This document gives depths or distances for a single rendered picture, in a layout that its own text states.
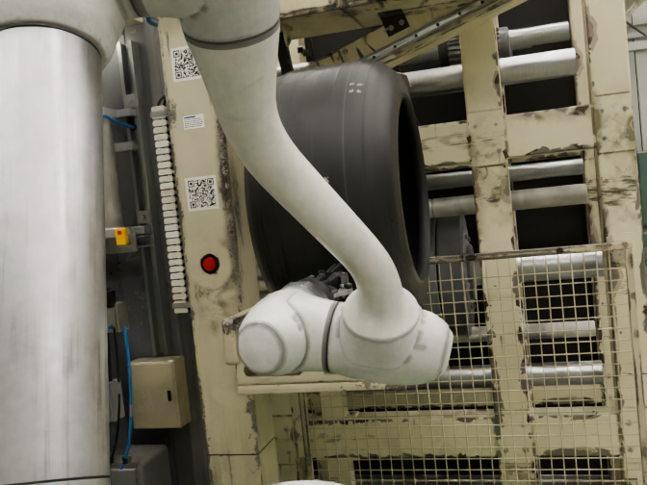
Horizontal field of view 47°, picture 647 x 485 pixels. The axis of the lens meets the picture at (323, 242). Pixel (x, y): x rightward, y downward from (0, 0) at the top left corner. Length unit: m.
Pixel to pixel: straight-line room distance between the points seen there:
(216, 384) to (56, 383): 1.18
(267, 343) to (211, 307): 0.72
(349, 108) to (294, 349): 0.58
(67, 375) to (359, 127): 0.93
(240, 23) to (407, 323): 0.45
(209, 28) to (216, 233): 0.98
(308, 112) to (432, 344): 0.62
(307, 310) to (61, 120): 0.50
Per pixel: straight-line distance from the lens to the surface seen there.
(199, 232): 1.69
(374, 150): 1.38
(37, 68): 0.66
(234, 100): 0.79
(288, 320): 1.00
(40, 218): 0.60
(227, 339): 1.57
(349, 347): 0.99
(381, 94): 1.47
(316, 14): 1.93
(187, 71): 1.71
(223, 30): 0.74
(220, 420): 1.75
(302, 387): 1.55
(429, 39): 1.98
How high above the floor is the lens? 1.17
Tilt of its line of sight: 3 degrees down
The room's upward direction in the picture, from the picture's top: 6 degrees counter-clockwise
